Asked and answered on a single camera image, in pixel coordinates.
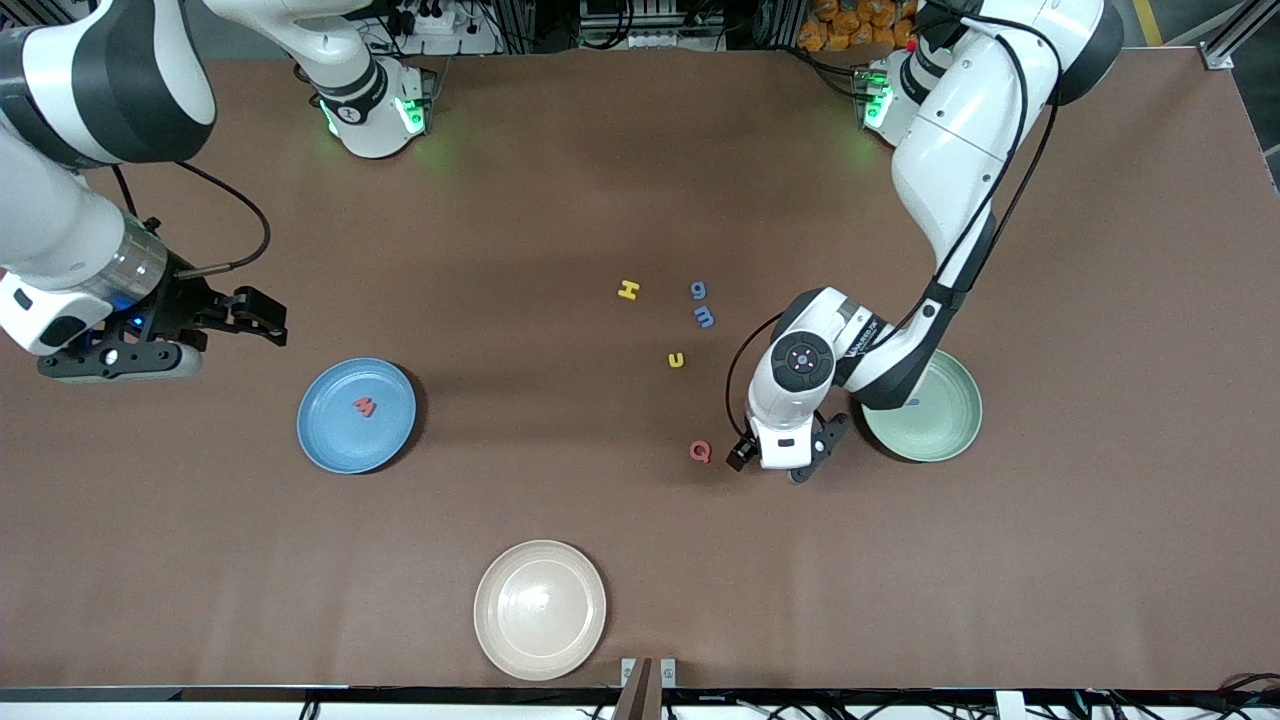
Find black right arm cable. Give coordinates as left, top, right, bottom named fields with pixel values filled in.
left=112, top=160, right=273, bottom=279

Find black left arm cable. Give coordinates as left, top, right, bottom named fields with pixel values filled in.
left=725, top=20, right=1063, bottom=446

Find aluminium frame profile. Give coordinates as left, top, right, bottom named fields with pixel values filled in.
left=1195, top=0, right=1280, bottom=71

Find blue plate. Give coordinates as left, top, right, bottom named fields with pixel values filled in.
left=296, top=357, right=418, bottom=475

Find black equipment rack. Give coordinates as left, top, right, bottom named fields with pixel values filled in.
left=575, top=0, right=731, bottom=51

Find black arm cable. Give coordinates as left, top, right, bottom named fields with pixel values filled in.
left=725, top=20, right=1063, bottom=446
left=112, top=160, right=273, bottom=279

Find green plate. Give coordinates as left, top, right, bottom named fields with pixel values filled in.
left=862, top=349, right=984, bottom=464

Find white power strip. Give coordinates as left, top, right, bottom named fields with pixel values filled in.
left=385, top=0, right=501, bottom=56

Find beige plate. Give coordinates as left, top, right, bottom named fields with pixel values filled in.
left=473, top=540, right=608, bottom=682

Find orange bags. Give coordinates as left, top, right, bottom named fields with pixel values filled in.
left=797, top=0, right=921, bottom=53

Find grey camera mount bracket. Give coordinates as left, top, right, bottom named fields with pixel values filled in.
left=612, top=656, right=679, bottom=720

